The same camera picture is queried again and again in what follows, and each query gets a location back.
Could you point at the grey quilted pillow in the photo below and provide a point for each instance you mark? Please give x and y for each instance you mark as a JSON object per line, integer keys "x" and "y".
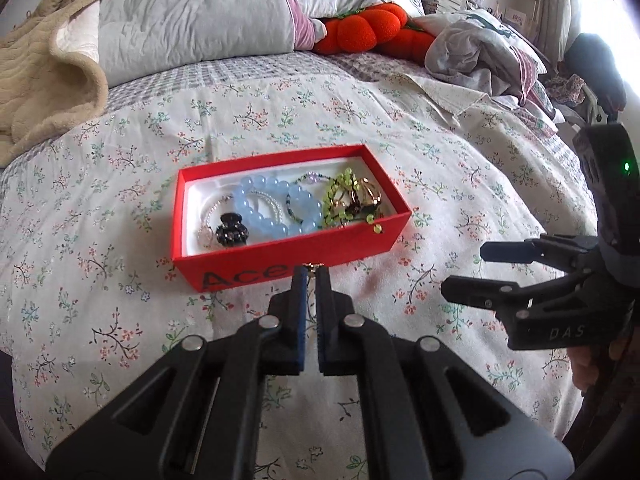
{"x": 138, "y": 38}

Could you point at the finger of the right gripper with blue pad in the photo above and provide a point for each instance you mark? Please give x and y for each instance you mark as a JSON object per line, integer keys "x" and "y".
{"x": 561, "y": 252}
{"x": 554, "y": 302}

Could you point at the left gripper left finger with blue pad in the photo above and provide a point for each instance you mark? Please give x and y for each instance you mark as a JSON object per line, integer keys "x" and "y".
{"x": 195, "y": 413}

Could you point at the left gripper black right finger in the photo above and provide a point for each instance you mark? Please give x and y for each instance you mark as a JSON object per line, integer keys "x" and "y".
{"x": 427, "y": 414}

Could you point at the red open cardboard box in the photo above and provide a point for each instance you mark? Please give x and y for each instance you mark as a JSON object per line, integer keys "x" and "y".
{"x": 254, "y": 219}

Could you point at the crumpled grey blanket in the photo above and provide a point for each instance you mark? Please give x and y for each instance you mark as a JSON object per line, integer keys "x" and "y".
{"x": 472, "y": 49}

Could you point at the person's right hand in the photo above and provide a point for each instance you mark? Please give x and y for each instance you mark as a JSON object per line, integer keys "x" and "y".
{"x": 584, "y": 362}

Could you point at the beige quilted jacket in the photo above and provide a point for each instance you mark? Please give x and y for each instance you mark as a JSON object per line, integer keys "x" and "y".
{"x": 49, "y": 82}

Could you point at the orange pumpkin plush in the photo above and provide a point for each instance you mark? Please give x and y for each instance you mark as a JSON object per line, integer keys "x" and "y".
{"x": 382, "y": 29}

